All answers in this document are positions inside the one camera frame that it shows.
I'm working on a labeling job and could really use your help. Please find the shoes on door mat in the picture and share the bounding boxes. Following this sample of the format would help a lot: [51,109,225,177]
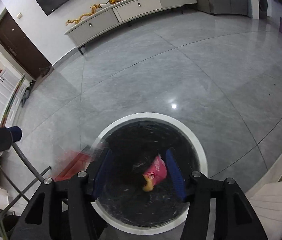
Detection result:
[39,66,51,77]

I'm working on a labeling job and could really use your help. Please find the pink snack wrapper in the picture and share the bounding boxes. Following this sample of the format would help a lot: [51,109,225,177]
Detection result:
[143,154,167,192]

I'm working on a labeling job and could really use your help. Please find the washing machine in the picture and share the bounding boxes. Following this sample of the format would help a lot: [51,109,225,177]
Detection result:
[258,0,268,20]

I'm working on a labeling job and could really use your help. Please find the dark brown entrance door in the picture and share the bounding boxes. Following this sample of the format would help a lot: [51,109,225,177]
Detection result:
[0,13,52,80]

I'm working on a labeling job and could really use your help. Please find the slippers by cabinet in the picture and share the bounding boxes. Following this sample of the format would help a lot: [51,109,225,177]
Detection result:
[21,80,36,107]

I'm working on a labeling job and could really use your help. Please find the beige side cabinet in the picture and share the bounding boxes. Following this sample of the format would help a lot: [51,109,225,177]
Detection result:
[245,153,282,239]

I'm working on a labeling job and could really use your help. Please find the white tv cabinet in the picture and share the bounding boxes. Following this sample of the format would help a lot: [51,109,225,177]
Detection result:
[65,0,197,50]

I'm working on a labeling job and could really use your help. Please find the golden dragon ornament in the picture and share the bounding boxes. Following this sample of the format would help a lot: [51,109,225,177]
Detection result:
[65,0,124,26]

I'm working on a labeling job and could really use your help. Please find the white round trash bin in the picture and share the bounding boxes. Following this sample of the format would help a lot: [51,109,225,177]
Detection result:
[91,113,208,236]

